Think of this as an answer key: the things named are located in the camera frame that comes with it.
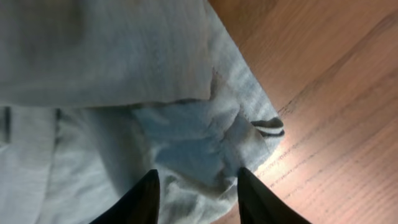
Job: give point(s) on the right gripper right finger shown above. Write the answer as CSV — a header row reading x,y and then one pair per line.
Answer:
x,y
259,205

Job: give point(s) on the light blue t-shirt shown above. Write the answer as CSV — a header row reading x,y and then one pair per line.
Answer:
x,y
95,94

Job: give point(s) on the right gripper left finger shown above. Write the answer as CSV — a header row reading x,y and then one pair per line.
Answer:
x,y
140,205

